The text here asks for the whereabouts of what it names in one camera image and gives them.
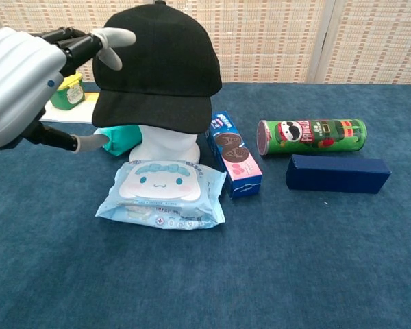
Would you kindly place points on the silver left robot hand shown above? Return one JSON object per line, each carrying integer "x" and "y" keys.
{"x": 17, "y": 85}

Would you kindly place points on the black baseball cap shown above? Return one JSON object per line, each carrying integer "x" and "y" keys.
{"x": 157, "y": 68}

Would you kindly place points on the white foam mannequin head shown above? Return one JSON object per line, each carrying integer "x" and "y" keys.
{"x": 164, "y": 145}

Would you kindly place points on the green container with yellow lid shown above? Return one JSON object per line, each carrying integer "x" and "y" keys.
{"x": 70, "y": 96}

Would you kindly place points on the white and yellow book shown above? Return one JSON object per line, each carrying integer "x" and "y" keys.
{"x": 72, "y": 116}

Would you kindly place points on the teal wet wipes pack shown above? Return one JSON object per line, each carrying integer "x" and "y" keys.
{"x": 123, "y": 138}

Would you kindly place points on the light blue cartoon wipes pack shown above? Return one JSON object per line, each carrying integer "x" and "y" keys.
{"x": 157, "y": 185}

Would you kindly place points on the blue cookie box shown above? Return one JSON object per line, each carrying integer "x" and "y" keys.
{"x": 236, "y": 157}

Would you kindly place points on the woven bamboo folding screen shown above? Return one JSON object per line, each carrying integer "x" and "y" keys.
{"x": 277, "y": 34}

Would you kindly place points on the blue felt table cover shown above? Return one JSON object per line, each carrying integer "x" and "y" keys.
{"x": 260, "y": 257}

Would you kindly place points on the green Pringles can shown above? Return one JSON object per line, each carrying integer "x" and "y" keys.
{"x": 315, "y": 137}

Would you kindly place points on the dark blue rectangular box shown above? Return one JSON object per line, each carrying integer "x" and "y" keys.
{"x": 335, "y": 174}

